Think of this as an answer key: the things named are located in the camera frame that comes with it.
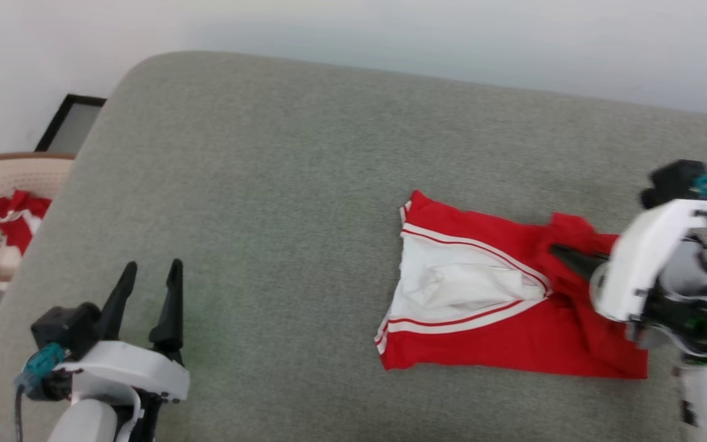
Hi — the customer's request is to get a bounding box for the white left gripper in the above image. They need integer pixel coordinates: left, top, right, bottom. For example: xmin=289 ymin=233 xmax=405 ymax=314
xmin=53 ymin=258 xmax=191 ymax=442

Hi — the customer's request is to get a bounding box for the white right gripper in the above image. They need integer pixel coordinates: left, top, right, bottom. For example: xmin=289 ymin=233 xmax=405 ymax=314
xmin=550 ymin=198 xmax=707 ymax=324

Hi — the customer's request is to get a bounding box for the red Bulls jersey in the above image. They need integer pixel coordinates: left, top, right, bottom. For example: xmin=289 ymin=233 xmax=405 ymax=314
xmin=375 ymin=189 xmax=649 ymax=380

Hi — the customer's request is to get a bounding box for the red and white garment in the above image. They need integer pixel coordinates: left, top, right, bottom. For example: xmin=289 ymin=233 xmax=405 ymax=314
xmin=0 ymin=189 xmax=52 ymax=255

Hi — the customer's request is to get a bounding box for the black framed panel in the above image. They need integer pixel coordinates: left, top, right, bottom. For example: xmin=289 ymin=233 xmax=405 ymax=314
xmin=34 ymin=93 xmax=107 ymax=154

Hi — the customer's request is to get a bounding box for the teal left cable connector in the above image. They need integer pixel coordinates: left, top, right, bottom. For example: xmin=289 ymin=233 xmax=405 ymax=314
xmin=15 ymin=343 xmax=66 ymax=394

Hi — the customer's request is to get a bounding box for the thin black left cable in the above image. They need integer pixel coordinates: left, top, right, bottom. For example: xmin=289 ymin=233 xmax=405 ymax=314
xmin=15 ymin=384 xmax=26 ymax=442

